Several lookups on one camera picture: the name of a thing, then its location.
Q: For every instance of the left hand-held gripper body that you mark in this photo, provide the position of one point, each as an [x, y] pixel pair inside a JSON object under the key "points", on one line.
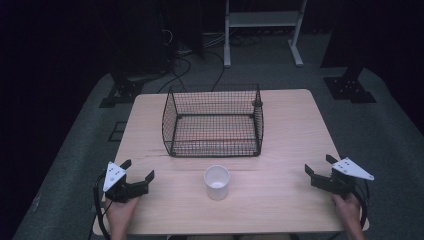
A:
{"points": [[113, 176]]}

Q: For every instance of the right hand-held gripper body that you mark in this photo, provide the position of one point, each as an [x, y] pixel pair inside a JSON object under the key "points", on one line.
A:
{"points": [[350, 168]]}

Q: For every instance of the white cup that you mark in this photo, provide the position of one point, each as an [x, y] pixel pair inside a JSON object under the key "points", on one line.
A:
{"points": [[217, 186]]}

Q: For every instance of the person's left hand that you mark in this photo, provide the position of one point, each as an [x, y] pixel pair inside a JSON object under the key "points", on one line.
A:
{"points": [[120, 213]]}

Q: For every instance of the person's right hand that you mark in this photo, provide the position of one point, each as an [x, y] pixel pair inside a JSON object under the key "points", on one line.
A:
{"points": [[349, 210]]}

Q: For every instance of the black stand base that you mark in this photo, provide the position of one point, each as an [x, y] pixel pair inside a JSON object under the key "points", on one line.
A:
{"points": [[123, 93], [350, 89]]}

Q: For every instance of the white metal desk frame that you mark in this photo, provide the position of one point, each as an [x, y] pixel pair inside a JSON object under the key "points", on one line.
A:
{"points": [[263, 18]]}

